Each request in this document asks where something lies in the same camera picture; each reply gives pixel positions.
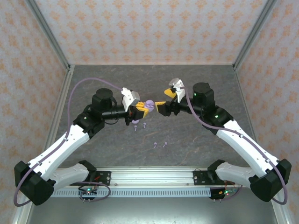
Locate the purple earbud charging case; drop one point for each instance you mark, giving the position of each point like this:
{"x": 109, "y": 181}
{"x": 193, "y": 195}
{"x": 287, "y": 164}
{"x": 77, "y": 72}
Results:
{"x": 149, "y": 105}
{"x": 135, "y": 121}

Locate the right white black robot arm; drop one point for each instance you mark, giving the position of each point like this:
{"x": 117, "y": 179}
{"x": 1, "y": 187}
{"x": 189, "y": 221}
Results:
{"x": 247, "y": 144}

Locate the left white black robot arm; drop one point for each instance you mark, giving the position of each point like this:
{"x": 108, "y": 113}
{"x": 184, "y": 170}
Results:
{"x": 60, "y": 147}

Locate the circuit board with lights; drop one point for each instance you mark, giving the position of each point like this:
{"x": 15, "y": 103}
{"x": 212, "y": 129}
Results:
{"x": 222, "y": 193}
{"x": 88, "y": 191}

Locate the aluminium table side rail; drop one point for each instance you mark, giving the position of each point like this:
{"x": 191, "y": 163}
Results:
{"x": 68, "y": 77}
{"x": 238, "y": 77}

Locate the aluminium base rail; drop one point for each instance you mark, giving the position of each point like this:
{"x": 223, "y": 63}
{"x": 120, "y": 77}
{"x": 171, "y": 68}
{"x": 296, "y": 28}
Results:
{"x": 151, "y": 177}

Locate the aluminium frame corner post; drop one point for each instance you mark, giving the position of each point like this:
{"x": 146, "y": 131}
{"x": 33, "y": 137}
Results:
{"x": 48, "y": 32}
{"x": 254, "y": 32}

